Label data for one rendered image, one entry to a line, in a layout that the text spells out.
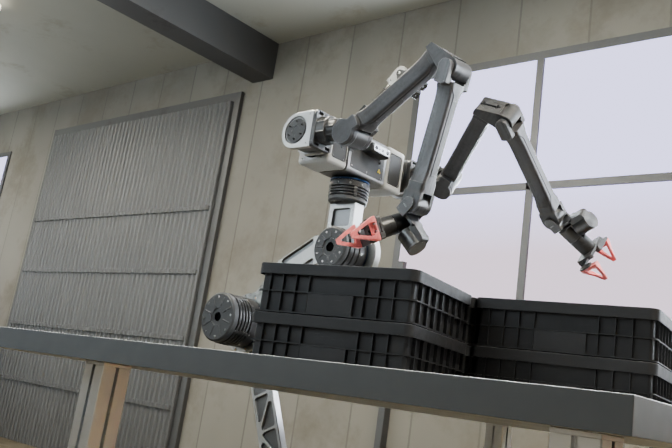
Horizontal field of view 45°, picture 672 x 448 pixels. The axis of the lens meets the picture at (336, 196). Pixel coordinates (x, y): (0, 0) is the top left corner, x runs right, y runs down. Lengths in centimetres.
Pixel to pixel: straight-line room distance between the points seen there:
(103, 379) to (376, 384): 66
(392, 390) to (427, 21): 406
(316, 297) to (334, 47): 374
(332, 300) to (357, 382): 69
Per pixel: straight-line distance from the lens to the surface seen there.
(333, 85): 521
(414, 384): 97
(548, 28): 444
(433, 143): 220
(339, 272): 170
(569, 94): 418
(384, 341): 164
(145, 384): 575
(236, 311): 284
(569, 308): 181
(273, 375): 112
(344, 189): 263
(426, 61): 227
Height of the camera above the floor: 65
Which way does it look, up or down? 14 degrees up
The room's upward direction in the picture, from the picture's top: 9 degrees clockwise
